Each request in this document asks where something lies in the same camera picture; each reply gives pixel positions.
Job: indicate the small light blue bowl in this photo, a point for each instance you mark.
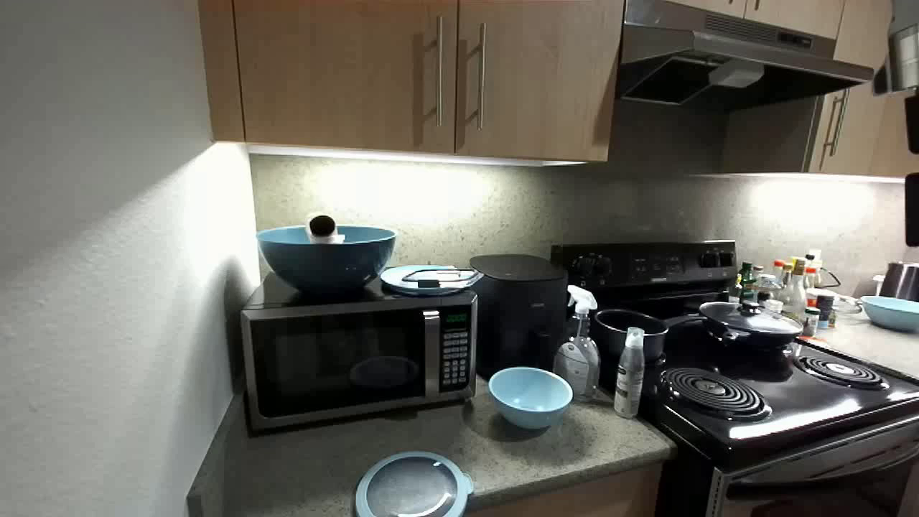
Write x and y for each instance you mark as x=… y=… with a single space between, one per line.
x=529 y=398

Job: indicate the clear lid with blue rim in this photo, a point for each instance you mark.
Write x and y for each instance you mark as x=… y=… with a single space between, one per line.
x=411 y=483

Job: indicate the large dark blue bowl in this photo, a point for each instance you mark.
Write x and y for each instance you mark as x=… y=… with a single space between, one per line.
x=326 y=267

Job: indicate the round object in large bowl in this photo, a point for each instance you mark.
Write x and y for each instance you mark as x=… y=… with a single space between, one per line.
x=323 y=228

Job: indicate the light blue bowl far right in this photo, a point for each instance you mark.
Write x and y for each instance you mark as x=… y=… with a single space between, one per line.
x=893 y=315

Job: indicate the blue plate on microwave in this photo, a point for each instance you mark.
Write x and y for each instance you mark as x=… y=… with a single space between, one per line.
x=429 y=280

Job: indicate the clear spray bottle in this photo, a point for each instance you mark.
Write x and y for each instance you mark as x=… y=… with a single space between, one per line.
x=579 y=360

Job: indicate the wooden upper cabinet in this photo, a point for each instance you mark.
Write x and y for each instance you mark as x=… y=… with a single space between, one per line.
x=485 y=78

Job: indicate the black and silver microwave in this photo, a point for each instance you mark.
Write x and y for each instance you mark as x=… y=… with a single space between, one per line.
x=335 y=360

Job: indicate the stainless range hood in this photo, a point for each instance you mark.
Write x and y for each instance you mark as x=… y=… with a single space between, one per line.
x=747 y=52

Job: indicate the black frying pan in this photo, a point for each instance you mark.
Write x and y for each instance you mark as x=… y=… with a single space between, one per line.
x=745 y=327

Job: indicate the black electric stove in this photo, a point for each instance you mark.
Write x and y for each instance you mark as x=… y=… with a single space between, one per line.
x=761 y=425

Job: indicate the condiment bottles cluster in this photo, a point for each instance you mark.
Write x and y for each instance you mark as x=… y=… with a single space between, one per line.
x=800 y=289

